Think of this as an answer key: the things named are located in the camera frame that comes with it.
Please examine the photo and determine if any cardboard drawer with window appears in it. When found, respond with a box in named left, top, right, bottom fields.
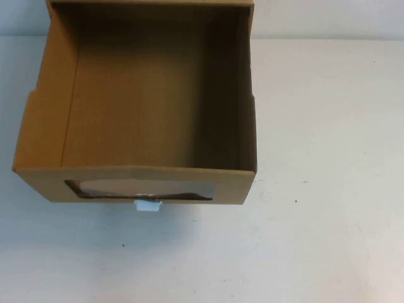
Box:
left=11, top=1, right=259, bottom=206

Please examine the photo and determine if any white plastic drawer handle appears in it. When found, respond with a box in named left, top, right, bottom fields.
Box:
left=133, top=199, right=163, bottom=213

